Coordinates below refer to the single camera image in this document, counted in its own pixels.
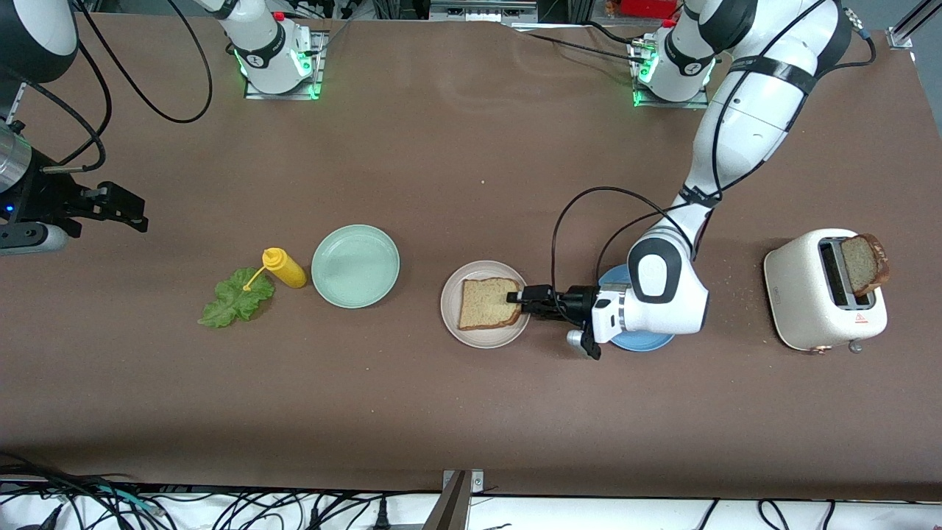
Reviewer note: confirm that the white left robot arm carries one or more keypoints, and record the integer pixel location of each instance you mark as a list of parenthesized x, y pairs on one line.
[(743, 125)]

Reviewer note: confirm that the grey metal box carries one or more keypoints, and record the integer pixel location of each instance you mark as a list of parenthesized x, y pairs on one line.
[(482, 9)]

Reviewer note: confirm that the metal table bracket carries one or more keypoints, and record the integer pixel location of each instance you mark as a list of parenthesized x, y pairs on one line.
[(450, 508)]

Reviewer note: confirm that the black power plug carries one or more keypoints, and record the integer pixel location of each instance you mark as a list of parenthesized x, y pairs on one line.
[(381, 515)]

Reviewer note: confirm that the blue plate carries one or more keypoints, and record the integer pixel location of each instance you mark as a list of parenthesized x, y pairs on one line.
[(640, 342)]

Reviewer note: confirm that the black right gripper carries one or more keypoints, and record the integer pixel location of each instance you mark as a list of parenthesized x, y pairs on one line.
[(45, 199)]

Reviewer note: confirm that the green lettuce leaf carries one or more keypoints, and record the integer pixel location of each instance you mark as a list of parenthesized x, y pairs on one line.
[(232, 302)]

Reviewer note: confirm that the yellow mustard squeeze bottle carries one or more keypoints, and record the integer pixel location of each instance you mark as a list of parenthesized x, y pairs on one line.
[(288, 271)]

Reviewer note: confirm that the aluminium frame profile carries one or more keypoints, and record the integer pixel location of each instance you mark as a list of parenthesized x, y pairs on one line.
[(909, 26)]

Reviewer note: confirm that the brown bread slice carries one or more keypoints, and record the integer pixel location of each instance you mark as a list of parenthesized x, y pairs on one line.
[(861, 265), (489, 303)]

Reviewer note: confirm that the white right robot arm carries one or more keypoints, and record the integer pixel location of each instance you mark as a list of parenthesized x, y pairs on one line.
[(265, 51)]

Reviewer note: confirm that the mint green plate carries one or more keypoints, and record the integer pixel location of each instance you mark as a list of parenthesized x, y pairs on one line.
[(355, 266)]

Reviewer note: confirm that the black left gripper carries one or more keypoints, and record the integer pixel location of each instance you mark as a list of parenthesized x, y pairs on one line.
[(576, 302)]

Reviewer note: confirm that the beige plate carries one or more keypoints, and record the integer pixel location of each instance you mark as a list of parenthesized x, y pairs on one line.
[(486, 340)]

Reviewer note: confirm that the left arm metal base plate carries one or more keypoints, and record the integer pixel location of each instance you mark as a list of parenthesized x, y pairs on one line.
[(673, 104)]

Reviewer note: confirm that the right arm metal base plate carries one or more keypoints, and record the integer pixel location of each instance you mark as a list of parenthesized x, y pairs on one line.
[(283, 95)]

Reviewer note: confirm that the white two-slot toaster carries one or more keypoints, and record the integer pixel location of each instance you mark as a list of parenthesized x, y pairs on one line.
[(795, 294)]

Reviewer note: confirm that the red box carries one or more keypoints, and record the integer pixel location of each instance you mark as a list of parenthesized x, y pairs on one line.
[(640, 7)]

